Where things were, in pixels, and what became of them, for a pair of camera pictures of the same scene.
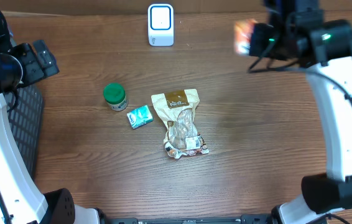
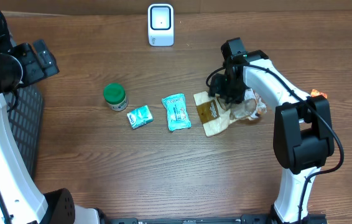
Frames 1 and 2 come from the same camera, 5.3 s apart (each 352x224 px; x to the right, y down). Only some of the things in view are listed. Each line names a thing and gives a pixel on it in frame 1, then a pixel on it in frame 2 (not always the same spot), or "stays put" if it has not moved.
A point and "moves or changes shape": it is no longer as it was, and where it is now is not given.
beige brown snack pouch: (176, 109) -> (215, 114)
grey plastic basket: (26, 121) stays put
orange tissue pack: (244, 28) moves or changes shape
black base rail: (250, 219) stays put
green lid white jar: (114, 95) stays put
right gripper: (259, 39) -> (217, 87)
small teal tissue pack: (140, 117) stays put
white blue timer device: (160, 24) stays put
